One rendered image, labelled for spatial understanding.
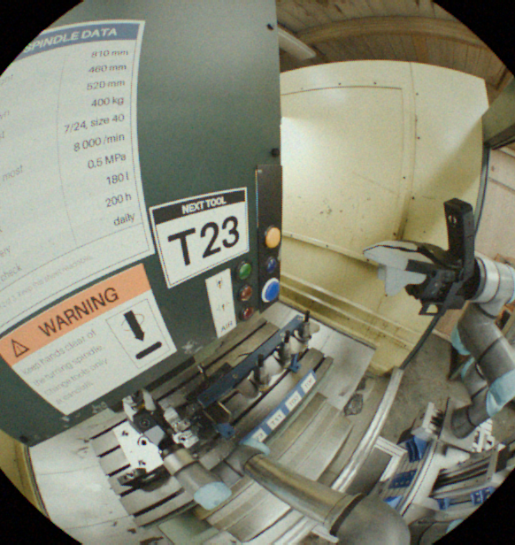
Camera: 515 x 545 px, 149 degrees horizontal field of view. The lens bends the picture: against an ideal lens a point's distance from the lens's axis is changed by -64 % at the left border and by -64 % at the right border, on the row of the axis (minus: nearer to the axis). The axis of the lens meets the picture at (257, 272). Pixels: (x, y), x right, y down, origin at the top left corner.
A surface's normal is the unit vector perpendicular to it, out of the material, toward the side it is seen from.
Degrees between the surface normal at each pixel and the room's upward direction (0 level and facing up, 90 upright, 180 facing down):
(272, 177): 90
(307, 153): 90
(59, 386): 90
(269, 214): 90
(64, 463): 24
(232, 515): 8
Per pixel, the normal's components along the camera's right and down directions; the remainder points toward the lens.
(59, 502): 0.26, -0.94
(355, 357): -0.29, -0.62
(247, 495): -0.11, -0.80
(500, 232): -0.72, 0.36
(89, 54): 0.73, 0.34
